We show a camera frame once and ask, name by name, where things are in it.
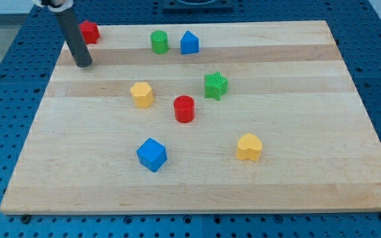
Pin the yellow hexagon block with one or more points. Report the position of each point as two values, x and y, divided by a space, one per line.
142 95

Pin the red cylinder block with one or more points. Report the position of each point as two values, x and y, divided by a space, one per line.
184 108

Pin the green star block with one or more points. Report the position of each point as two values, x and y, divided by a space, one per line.
215 85

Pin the blue cube block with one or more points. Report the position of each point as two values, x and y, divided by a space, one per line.
152 155

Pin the yellow heart block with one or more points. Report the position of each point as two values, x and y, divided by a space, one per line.
249 147

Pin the wooden board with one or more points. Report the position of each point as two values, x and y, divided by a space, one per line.
287 84

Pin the blue pentagon house block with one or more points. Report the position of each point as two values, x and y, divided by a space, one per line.
189 43

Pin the green cylinder block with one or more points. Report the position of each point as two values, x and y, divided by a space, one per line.
159 42

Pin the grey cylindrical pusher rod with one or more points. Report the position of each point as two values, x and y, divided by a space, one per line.
73 37

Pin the red star block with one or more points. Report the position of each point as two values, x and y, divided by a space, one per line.
90 32

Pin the white rod mount collar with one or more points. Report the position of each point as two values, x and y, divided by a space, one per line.
56 6

